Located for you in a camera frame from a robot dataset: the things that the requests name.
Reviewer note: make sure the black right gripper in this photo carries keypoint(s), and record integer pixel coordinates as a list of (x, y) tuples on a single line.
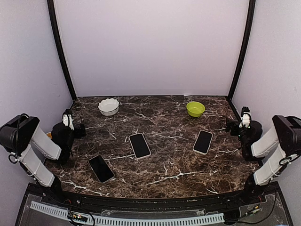
[(229, 125)]

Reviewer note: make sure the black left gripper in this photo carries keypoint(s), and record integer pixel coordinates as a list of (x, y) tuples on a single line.
[(82, 133)]

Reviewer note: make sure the white phone case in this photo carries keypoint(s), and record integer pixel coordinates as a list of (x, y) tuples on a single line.
[(202, 142)]

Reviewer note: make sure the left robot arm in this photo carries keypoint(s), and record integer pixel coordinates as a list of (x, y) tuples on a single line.
[(23, 134)]

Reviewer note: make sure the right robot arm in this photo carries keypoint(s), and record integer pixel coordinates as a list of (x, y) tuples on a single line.
[(278, 147)]

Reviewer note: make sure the left phone in clear case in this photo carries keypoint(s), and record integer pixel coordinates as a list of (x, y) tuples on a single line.
[(101, 169)]

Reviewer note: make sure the white patterned mug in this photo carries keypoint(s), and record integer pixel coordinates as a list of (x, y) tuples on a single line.
[(49, 135)]

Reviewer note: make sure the white scalloped bowl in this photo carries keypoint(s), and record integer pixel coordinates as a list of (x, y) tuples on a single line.
[(109, 106)]

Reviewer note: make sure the green bowl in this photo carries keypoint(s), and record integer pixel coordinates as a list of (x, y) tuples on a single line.
[(195, 109)]

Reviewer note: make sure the small circuit board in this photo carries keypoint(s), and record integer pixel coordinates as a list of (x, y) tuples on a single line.
[(76, 217)]

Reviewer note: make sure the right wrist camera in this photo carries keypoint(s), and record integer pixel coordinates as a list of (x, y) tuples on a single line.
[(245, 117)]

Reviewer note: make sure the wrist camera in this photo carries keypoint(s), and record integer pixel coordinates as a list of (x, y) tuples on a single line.
[(67, 119), (245, 117)]

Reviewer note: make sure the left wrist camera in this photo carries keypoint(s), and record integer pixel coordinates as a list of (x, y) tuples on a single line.
[(67, 119)]

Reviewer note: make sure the black front rail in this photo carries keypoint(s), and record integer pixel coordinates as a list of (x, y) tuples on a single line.
[(211, 203)]

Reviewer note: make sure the white slotted cable duct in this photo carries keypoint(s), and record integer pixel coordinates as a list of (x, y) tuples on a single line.
[(97, 220)]

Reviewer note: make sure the right black frame post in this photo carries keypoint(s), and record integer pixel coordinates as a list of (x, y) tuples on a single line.
[(243, 49)]

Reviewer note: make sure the black frame post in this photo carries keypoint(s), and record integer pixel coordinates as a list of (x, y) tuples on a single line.
[(59, 48), (243, 49)]

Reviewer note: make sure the left black frame post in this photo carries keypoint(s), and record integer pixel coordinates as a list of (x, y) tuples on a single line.
[(59, 48)]

